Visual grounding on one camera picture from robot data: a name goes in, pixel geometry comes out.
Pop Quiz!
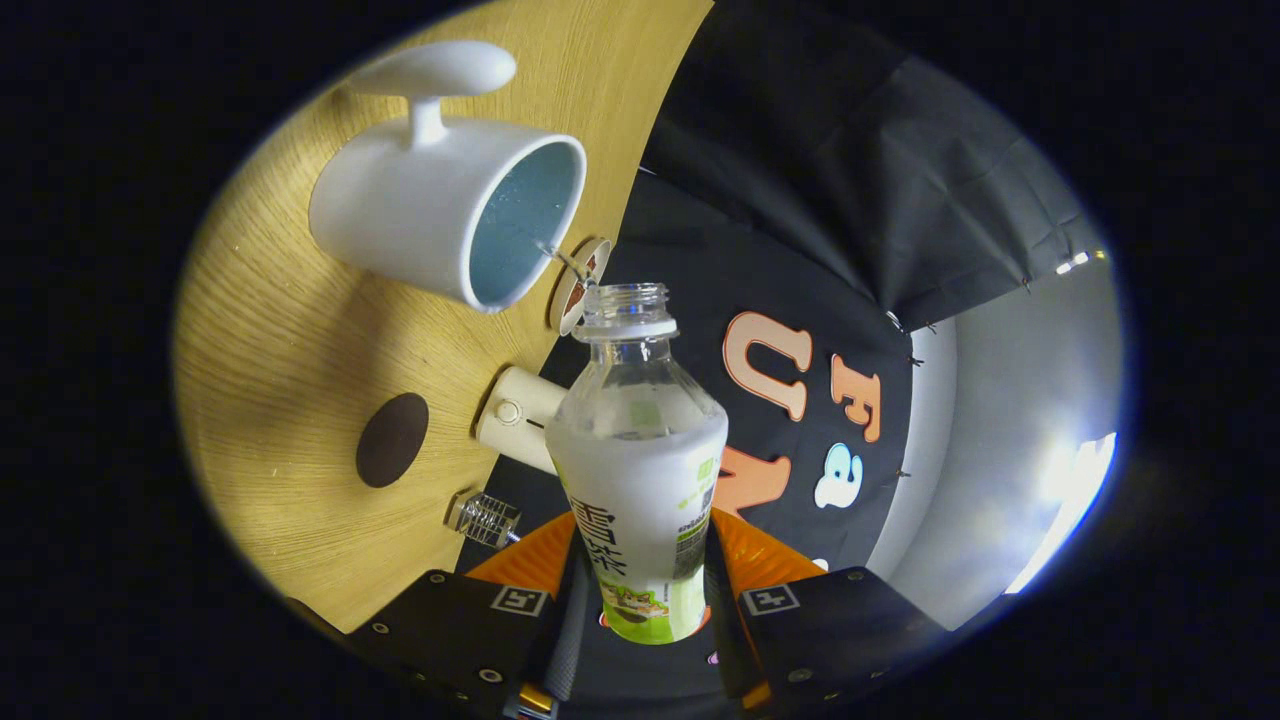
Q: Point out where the cream white appliance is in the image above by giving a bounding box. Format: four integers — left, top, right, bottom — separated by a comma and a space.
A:
475, 366, 569, 476

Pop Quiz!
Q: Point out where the small white plate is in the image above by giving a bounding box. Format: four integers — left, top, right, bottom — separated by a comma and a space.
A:
548, 237, 613, 336

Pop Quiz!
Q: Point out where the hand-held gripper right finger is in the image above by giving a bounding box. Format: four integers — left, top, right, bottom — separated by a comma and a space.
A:
705, 508, 946, 713

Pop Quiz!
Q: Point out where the wooden table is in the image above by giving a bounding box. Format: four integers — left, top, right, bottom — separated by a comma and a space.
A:
172, 0, 713, 634

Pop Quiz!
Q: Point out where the metal wire holder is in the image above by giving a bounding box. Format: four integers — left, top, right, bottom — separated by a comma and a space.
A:
445, 490, 523, 549

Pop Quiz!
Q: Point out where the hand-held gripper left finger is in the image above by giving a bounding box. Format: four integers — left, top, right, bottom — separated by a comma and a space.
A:
345, 512, 591, 719

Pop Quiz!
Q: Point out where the white cup with blue inside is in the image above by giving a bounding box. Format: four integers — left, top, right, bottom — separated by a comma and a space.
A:
308, 40, 588, 314

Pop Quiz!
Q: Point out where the clear bottle with white label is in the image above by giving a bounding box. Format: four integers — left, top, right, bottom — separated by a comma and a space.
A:
545, 282, 729, 646

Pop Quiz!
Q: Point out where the dark round coaster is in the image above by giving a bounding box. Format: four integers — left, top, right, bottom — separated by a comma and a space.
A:
356, 392, 430, 489

